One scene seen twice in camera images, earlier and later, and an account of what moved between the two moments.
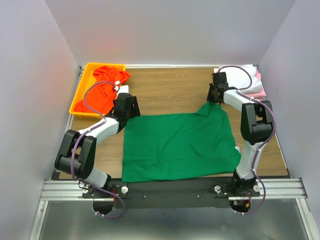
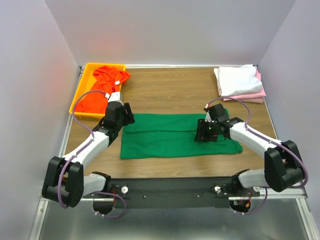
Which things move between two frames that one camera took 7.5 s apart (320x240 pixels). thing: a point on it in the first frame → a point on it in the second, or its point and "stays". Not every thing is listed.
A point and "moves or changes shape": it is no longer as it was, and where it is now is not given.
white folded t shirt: (243, 78) stays
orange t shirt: (100, 94) stays
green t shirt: (164, 147) moves or changes shape
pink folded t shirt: (262, 93) stays
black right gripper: (209, 99) → (201, 124)
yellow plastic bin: (88, 79) stays
